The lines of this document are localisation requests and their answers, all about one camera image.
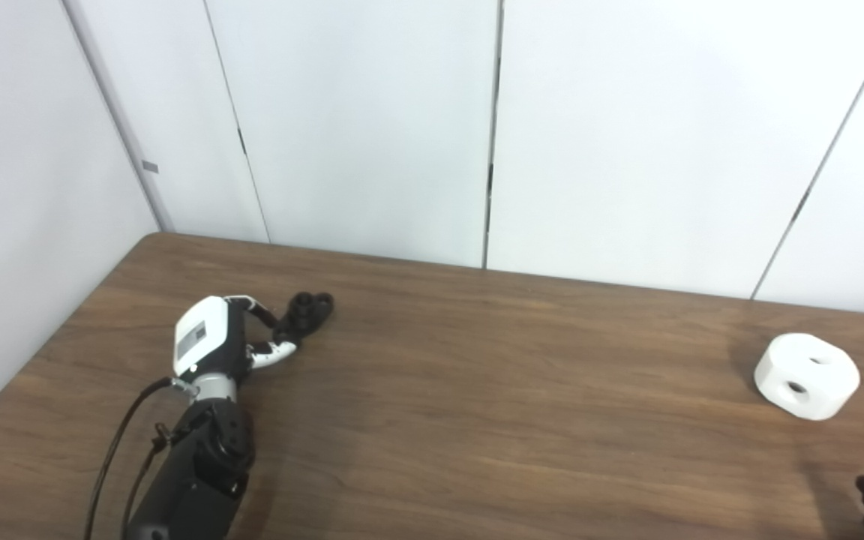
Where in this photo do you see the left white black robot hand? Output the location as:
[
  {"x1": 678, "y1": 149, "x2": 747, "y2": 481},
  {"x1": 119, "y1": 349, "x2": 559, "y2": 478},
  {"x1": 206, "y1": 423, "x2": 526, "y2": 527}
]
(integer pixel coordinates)
[{"x1": 173, "y1": 295, "x2": 302, "y2": 383}]

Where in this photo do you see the black flanged holder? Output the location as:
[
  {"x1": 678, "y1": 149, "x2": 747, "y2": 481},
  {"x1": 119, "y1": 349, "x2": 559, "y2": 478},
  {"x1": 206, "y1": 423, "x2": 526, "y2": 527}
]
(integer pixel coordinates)
[{"x1": 274, "y1": 292, "x2": 335, "y2": 347}]

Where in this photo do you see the round white piece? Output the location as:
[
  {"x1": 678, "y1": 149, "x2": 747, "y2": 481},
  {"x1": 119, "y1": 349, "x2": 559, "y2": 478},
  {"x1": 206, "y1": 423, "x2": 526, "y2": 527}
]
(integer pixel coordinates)
[{"x1": 754, "y1": 333, "x2": 861, "y2": 421}]

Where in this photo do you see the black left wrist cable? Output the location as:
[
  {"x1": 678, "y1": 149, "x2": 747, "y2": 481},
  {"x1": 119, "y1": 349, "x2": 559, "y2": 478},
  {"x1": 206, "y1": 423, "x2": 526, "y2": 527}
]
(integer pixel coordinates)
[{"x1": 85, "y1": 377, "x2": 182, "y2": 540}]

